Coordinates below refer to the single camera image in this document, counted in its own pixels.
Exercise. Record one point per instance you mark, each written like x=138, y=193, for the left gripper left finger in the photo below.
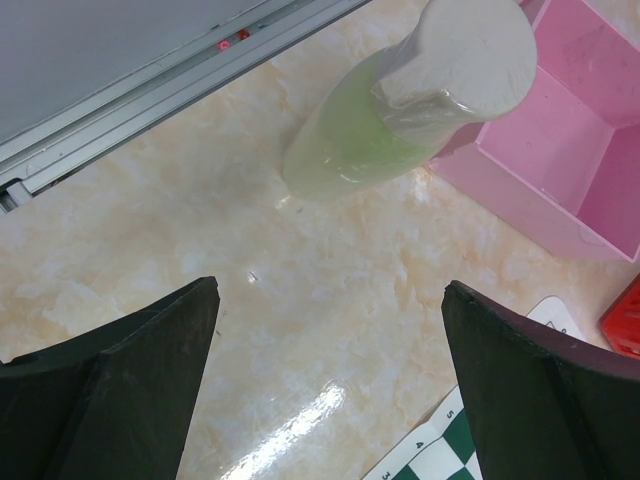
x=115, y=402

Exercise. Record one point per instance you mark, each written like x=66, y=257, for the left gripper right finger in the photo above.
x=540, y=404

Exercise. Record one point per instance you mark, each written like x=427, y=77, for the green white chess board mat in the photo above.
x=441, y=445

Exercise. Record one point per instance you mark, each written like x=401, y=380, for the red plastic shopping basket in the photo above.
x=620, y=324

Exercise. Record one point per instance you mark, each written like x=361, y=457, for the pink plastic box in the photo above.
x=563, y=168

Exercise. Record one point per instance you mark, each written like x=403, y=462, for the green liquid bottle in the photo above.
x=465, y=62

